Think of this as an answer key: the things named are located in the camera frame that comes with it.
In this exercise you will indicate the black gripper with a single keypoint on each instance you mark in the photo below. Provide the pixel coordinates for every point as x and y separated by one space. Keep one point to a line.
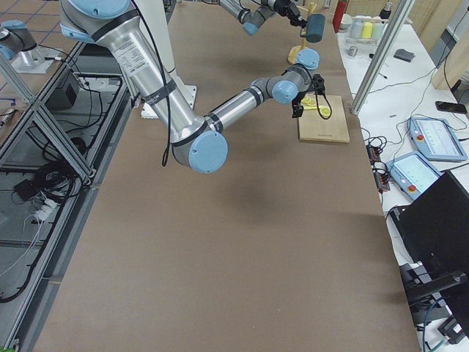
289 8
296 108

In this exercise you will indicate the dark teal mug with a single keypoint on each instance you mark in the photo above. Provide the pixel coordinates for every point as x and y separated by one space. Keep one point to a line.
314 29

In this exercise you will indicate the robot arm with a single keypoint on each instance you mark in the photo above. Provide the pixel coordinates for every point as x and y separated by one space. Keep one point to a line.
136 33
253 20

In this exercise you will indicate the wooden cup storage rack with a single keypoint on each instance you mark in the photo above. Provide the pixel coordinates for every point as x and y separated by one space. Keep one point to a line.
294 51

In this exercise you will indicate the grey cup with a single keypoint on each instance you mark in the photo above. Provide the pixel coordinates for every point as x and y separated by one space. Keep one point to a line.
356 29

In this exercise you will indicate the small metal cup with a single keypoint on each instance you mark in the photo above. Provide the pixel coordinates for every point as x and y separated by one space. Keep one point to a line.
352 51

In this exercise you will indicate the yellow cup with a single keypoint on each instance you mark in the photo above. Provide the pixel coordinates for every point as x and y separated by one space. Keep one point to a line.
367 29

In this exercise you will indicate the light blue cup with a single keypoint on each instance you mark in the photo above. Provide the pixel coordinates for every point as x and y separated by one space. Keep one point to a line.
377 31

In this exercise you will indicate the wooden cutting board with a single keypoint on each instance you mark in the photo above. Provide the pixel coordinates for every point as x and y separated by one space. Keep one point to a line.
312 127

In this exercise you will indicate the red cylinder container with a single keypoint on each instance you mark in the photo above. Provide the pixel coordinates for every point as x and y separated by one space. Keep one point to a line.
338 14

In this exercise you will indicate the small black square device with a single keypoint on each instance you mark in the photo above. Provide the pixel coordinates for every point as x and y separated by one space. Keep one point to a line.
404 55

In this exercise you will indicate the teach pendant tablet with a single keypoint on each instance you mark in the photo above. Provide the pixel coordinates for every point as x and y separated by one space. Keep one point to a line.
413 173
435 141

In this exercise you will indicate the black smartphone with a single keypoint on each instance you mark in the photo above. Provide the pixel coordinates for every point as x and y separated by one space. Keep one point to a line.
456 108

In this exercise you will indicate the black monitor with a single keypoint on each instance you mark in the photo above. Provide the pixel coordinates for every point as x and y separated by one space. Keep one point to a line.
434 230

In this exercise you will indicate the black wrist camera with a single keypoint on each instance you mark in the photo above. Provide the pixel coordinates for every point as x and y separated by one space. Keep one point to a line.
318 84

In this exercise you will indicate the aluminium frame post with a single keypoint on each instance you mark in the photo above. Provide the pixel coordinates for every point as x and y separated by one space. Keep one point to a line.
385 45

